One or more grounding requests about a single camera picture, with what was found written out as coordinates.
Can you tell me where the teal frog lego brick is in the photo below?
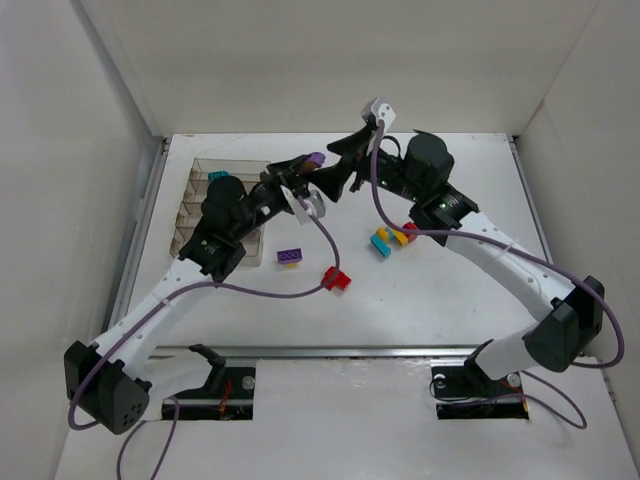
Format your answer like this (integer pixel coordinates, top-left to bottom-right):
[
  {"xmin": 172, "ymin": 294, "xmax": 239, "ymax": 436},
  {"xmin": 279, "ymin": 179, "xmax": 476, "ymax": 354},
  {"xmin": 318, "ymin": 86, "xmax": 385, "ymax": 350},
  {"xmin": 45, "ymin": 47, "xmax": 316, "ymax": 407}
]
[{"xmin": 207, "ymin": 170, "xmax": 229, "ymax": 182}]

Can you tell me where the purple lego brick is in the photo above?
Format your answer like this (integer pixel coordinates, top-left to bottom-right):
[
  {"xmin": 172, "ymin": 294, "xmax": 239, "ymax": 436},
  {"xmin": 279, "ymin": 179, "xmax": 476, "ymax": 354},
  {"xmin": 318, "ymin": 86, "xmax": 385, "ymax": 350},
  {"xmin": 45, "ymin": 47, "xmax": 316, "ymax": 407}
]
[{"xmin": 276, "ymin": 248, "xmax": 303, "ymax": 268}]

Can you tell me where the purple yellow lego cluster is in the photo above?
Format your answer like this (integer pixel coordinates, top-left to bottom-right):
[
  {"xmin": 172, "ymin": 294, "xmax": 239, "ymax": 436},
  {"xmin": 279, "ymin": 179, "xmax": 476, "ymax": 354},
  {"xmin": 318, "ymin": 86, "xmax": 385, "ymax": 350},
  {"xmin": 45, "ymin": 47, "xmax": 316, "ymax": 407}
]
[{"xmin": 298, "ymin": 152, "xmax": 326, "ymax": 175}]

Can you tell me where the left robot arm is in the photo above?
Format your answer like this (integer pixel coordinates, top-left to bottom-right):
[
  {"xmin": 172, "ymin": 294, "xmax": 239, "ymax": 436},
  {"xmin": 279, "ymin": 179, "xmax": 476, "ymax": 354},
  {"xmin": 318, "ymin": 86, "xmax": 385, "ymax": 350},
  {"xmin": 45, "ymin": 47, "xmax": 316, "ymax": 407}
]
[{"xmin": 64, "ymin": 154, "xmax": 324, "ymax": 435}]

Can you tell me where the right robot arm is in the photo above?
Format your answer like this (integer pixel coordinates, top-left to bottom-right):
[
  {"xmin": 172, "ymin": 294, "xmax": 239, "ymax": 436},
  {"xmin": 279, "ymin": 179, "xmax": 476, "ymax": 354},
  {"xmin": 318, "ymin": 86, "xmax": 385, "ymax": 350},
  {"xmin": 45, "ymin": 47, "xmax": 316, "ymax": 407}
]
[{"xmin": 307, "ymin": 127, "xmax": 604, "ymax": 388}]

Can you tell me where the clear bin nearest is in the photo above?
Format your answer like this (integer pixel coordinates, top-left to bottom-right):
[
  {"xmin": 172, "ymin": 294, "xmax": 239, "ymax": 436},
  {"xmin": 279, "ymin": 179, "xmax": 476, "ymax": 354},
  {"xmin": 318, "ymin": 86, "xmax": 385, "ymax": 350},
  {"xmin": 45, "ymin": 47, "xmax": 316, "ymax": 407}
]
[{"xmin": 169, "ymin": 235, "xmax": 264, "ymax": 267}]

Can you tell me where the stacked yellow teal lego cluster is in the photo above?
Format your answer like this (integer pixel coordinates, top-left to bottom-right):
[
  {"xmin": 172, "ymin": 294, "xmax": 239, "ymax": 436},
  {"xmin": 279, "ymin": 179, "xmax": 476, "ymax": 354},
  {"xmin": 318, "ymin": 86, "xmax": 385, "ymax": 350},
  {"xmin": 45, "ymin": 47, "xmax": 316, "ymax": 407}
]
[{"xmin": 370, "ymin": 222, "xmax": 417, "ymax": 259}]

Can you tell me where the red flat lego plate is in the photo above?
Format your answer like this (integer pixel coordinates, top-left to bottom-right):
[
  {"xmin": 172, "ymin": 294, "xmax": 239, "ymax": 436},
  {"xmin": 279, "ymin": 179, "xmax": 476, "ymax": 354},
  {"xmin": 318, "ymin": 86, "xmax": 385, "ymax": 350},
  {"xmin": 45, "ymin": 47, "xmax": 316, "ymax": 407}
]
[{"xmin": 321, "ymin": 266, "xmax": 352, "ymax": 291}]

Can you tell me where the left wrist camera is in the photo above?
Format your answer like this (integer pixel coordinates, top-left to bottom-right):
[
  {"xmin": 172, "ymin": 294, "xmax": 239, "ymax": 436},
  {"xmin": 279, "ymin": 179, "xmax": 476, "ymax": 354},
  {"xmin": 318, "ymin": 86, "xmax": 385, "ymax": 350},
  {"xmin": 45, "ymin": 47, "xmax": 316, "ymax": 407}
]
[{"xmin": 280, "ymin": 186, "xmax": 326, "ymax": 225}]

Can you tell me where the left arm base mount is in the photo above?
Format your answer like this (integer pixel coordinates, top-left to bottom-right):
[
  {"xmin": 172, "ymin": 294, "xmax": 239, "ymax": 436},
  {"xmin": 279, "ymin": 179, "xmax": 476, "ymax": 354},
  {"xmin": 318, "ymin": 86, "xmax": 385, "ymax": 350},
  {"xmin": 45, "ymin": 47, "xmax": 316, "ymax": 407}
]
[{"xmin": 174, "ymin": 344, "xmax": 256, "ymax": 421}]

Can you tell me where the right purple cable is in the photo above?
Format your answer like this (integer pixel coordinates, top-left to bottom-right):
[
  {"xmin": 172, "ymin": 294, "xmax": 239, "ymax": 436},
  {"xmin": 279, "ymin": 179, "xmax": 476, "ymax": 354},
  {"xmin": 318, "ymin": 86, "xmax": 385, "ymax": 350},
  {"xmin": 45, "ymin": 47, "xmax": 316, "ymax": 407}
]
[{"xmin": 369, "ymin": 119, "xmax": 626, "ymax": 432}]

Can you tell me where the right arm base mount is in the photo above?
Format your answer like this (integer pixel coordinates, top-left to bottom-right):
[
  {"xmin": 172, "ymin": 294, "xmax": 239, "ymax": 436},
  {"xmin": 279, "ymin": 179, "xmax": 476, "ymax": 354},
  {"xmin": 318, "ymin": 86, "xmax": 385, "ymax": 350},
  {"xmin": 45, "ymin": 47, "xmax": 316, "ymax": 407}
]
[{"xmin": 429, "ymin": 365, "xmax": 529, "ymax": 420}]

